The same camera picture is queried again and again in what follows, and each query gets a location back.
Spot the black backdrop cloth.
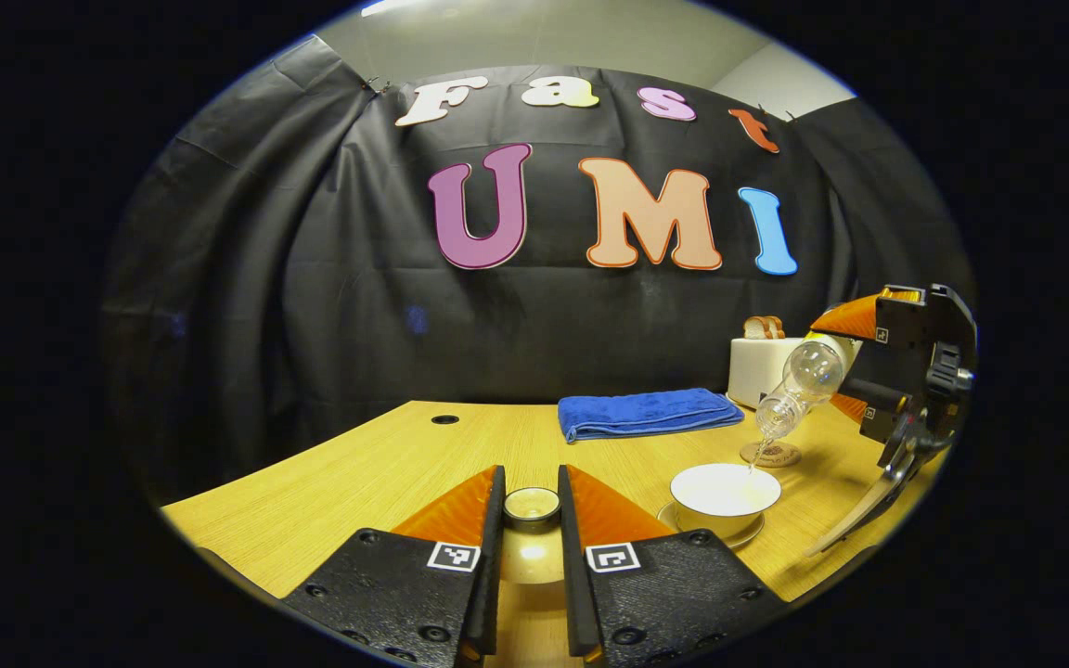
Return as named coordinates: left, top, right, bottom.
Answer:
left=98, top=35, right=976, bottom=502

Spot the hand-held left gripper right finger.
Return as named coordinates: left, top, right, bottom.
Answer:
left=557, top=464, right=791, bottom=668

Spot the round wooden coaster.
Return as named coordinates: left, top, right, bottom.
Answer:
left=741, top=440, right=802, bottom=469

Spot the white teacup lid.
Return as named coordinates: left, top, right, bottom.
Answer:
left=497, top=486, right=568, bottom=585

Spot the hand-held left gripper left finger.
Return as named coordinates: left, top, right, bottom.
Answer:
left=279, top=464, right=507, bottom=668

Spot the clear water bottle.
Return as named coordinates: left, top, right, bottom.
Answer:
left=755, top=334, right=863, bottom=442

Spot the cream toaster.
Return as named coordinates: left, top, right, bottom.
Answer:
left=728, top=336, right=809, bottom=410

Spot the folded blue towel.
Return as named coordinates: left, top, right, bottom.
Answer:
left=558, top=388, right=745, bottom=444

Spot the white teacup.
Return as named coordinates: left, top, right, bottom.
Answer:
left=670, top=463, right=782, bottom=539

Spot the white saucer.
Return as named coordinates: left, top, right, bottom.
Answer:
left=656, top=501, right=766, bottom=550

